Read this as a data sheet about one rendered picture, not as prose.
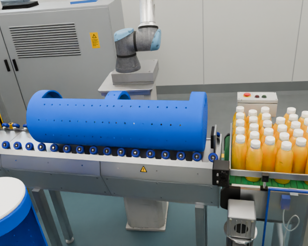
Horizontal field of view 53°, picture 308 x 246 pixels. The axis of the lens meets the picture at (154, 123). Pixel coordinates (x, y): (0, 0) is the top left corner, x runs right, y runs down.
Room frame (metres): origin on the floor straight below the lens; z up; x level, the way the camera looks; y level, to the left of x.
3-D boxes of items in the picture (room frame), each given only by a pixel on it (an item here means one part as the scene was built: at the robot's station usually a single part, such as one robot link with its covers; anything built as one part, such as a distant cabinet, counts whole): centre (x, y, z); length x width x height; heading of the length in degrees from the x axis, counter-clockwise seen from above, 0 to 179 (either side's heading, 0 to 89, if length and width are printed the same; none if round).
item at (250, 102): (1.49, -0.56, 1.05); 0.20 x 0.10 x 0.10; 74
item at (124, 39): (1.79, 0.11, 1.38); 0.13 x 0.12 x 0.14; 81
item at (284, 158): (1.04, -0.53, 0.99); 0.07 x 0.07 x 0.17
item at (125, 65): (1.79, 0.12, 1.27); 0.15 x 0.15 x 0.10
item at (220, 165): (1.06, -0.27, 0.95); 0.10 x 0.07 x 0.10; 164
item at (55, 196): (1.62, 0.71, 0.31); 0.06 x 0.06 x 0.63; 74
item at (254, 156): (1.07, -0.41, 0.99); 0.07 x 0.07 x 0.17
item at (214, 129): (1.27, -0.28, 0.99); 0.10 x 0.02 x 0.12; 164
